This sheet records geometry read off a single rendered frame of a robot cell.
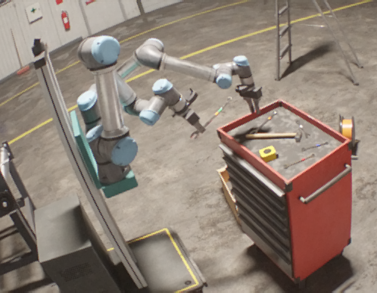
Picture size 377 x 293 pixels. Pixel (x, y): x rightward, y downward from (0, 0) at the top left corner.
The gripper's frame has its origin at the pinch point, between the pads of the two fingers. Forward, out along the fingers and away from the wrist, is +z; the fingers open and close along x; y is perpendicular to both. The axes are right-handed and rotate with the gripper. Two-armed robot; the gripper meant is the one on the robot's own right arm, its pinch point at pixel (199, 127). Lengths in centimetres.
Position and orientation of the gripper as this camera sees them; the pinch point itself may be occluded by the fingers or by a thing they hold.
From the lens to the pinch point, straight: 209.8
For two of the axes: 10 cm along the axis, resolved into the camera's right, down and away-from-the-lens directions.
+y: -7.0, 7.1, 0.0
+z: 5.5, 5.5, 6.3
